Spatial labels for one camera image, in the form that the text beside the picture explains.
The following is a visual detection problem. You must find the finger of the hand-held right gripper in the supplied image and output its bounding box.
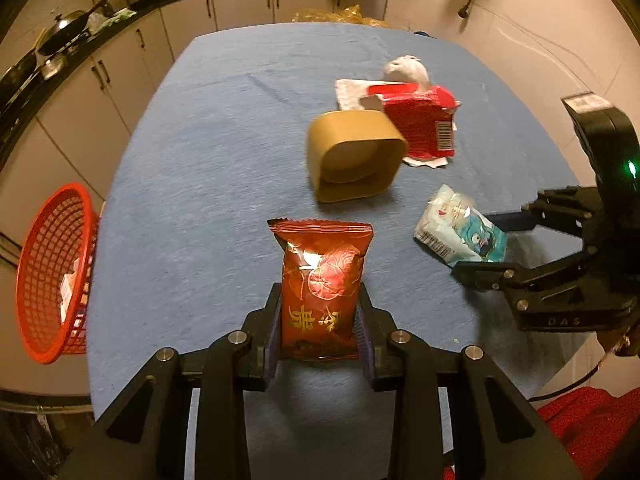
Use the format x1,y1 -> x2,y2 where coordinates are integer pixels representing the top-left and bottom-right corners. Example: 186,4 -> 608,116
451,246 -> 602,312
486,186 -> 601,234

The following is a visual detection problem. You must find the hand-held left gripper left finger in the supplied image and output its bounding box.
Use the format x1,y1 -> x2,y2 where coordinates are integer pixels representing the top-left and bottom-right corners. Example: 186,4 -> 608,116
55,282 -> 283,480

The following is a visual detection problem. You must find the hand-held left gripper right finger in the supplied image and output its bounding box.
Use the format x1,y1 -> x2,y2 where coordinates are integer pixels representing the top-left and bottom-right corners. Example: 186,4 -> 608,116
352,284 -> 585,480

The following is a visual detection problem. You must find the teal white snack packet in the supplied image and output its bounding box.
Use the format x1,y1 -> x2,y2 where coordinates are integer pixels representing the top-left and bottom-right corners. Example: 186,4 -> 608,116
413,183 -> 509,268

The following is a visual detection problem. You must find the red gold snack packet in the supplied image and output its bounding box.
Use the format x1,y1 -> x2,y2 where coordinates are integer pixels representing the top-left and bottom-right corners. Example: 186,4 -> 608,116
266,217 -> 376,365

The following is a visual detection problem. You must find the torn red white packet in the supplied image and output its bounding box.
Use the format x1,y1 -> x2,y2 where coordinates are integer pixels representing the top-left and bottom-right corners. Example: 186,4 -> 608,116
366,83 -> 462,161

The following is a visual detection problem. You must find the white tissue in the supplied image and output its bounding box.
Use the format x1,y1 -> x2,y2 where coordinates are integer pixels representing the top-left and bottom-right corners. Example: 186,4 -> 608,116
382,55 -> 431,93

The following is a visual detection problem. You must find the tan plastic box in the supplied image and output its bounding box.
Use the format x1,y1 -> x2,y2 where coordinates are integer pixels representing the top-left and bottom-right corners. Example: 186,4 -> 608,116
306,109 -> 409,206

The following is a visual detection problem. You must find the red plastic basket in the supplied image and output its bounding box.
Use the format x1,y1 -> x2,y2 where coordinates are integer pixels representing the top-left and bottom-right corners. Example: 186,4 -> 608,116
15,182 -> 102,366

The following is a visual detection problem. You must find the red cloth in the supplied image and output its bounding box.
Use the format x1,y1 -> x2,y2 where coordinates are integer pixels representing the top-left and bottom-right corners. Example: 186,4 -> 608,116
537,386 -> 640,480

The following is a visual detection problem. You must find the yellow plastic bag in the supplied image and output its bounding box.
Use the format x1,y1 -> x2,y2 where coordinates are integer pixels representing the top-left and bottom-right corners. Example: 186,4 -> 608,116
291,4 -> 392,28

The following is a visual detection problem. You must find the small steel bowl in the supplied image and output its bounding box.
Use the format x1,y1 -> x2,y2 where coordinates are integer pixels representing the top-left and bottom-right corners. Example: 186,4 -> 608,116
40,55 -> 69,81

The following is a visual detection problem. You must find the green cloth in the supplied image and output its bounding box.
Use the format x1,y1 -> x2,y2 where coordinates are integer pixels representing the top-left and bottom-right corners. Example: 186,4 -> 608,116
89,6 -> 137,28

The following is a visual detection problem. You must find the black open wok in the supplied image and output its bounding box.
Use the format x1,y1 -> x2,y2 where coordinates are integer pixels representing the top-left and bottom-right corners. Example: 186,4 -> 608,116
0,49 -> 40,111

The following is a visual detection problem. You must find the black wok with lid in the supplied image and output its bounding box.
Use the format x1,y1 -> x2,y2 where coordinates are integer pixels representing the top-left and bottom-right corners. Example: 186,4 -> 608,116
36,0 -> 117,57

